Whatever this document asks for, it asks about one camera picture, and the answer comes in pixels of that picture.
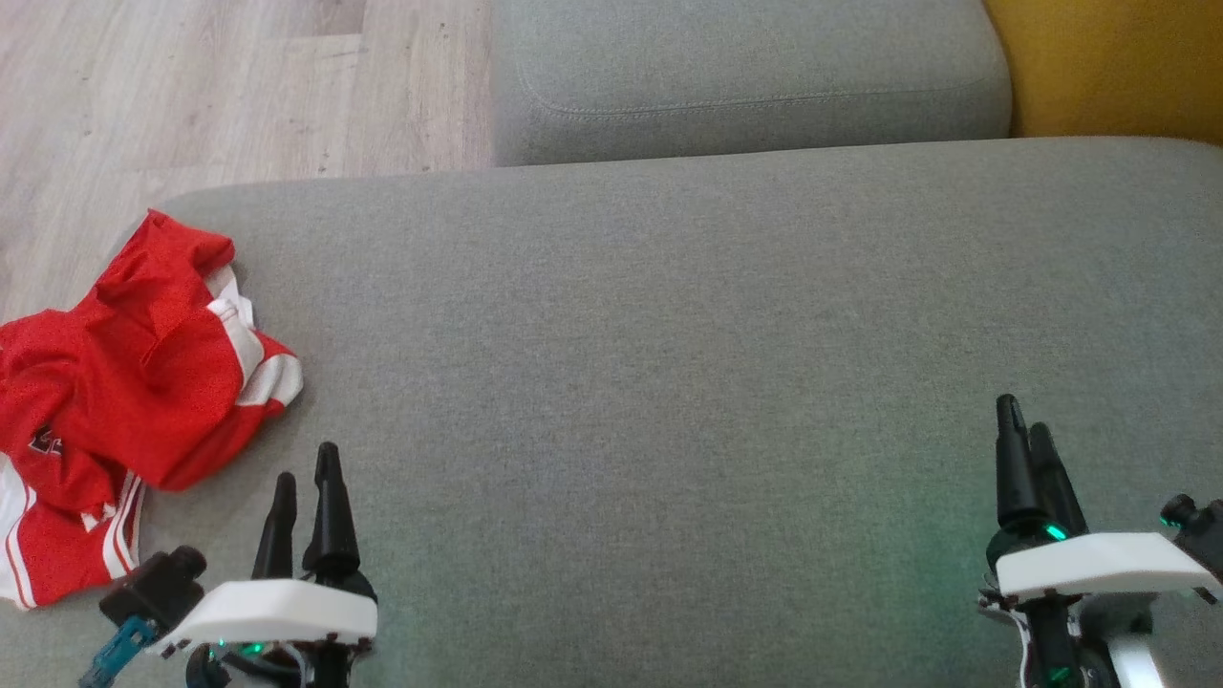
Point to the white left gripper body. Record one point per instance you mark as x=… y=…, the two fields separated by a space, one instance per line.
x=277 y=612

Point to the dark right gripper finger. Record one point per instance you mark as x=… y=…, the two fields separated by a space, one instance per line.
x=1016 y=478
x=1059 y=497

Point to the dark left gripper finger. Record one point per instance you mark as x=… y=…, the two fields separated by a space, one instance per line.
x=332 y=526
x=277 y=535

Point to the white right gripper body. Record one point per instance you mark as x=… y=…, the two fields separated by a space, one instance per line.
x=1099 y=564

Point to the red basketball shorts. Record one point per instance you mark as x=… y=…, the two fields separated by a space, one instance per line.
x=57 y=554

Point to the red basketball jersey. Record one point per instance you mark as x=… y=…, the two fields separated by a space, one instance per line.
x=143 y=354

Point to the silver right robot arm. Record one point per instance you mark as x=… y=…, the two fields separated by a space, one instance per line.
x=1137 y=664

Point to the large grey sofa seat cushion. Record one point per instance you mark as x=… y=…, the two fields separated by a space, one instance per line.
x=669 y=382

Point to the large yellow sofa back cushion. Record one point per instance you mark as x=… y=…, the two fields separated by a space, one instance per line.
x=1118 y=57

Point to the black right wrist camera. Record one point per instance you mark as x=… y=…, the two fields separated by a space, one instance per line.
x=1199 y=530

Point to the teal left camera connector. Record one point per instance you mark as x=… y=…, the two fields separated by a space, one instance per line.
x=119 y=655

